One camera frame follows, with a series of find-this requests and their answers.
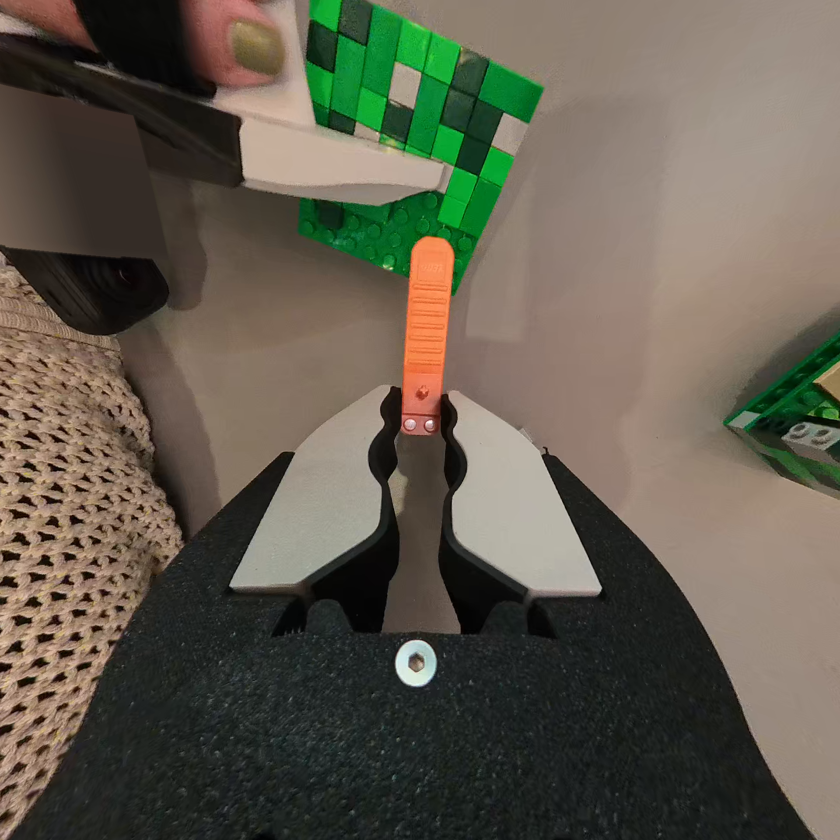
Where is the person's left hand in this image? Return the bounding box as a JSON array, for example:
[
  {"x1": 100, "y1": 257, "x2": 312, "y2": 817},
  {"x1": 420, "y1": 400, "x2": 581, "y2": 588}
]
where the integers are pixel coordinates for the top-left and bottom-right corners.
[{"x1": 0, "y1": 0, "x2": 290, "y2": 89}]

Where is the green lego box build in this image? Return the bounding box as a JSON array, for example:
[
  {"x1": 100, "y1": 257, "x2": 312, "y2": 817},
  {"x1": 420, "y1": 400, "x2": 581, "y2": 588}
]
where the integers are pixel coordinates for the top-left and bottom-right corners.
[{"x1": 722, "y1": 331, "x2": 840, "y2": 503}]

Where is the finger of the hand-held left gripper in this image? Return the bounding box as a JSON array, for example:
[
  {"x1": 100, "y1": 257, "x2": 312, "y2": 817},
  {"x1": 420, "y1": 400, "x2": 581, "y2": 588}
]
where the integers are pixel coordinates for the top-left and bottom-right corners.
[{"x1": 238, "y1": 120, "x2": 455, "y2": 206}]

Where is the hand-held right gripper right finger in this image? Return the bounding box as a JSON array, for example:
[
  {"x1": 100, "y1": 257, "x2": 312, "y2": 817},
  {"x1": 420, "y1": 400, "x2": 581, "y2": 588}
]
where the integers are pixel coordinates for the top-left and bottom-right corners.
[{"x1": 441, "y1": 390, "x2": 603, "y2": 599}]

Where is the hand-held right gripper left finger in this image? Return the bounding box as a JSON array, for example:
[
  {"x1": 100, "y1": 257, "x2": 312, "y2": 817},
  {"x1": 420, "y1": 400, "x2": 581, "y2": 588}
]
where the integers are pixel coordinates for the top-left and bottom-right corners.
[{"x1": 230, "y1": 384, "x2": 401, "y2": 598}]

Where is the orange brick separator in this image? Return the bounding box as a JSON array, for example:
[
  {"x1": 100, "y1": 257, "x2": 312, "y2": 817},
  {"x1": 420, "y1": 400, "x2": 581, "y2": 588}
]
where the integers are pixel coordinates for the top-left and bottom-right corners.
[{"x1": 400, "y1": 236, "x2": 455, "y2": 435}]

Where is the green lego plate with tiles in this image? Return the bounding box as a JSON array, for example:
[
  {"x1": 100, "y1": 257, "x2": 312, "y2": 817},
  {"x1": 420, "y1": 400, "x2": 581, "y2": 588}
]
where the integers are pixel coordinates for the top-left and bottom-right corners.
[{"x1": 297, "y1": 0, "x2": 546, "y2": 290}]

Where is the cream knit sweater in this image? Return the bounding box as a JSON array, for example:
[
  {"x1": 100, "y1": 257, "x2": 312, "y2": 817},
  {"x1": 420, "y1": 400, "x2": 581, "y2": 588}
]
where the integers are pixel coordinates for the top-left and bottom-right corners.
[{"x1": 0, "y1": 262, "x2": 186, "y2": 828}]

